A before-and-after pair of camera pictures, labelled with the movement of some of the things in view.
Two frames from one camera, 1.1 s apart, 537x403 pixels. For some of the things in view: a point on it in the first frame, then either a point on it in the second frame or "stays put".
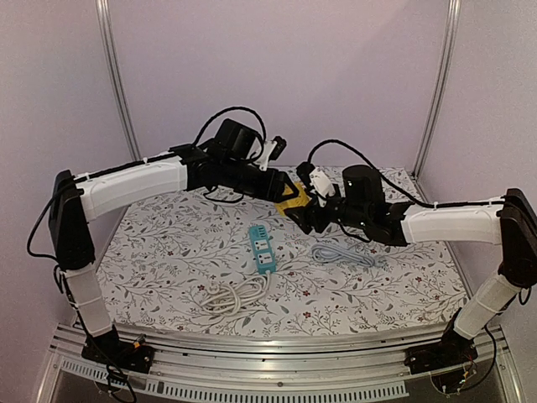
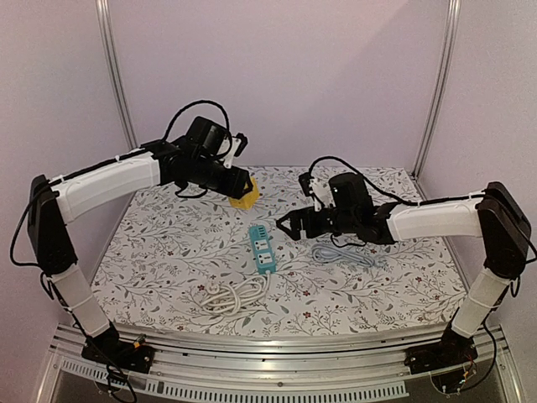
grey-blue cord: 325,253 stays put
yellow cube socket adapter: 299,201 to 247,201
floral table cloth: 190,262 stays put
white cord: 226,299 stays put
